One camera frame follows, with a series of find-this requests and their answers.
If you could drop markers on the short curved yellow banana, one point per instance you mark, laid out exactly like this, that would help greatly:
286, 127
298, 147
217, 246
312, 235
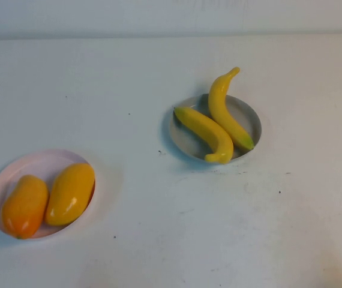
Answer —
207, 129

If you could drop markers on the long banana with green tip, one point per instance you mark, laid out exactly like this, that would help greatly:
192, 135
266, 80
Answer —
222, 111

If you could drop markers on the yellow mango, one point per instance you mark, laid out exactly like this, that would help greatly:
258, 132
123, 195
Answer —
69, 195

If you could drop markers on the orange mango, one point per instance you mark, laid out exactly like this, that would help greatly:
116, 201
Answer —
24, 207

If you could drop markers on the grey-blue round plate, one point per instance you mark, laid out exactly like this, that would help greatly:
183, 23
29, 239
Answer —
249, 117

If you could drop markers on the pink round plate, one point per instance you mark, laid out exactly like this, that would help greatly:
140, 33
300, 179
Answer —
39, 165

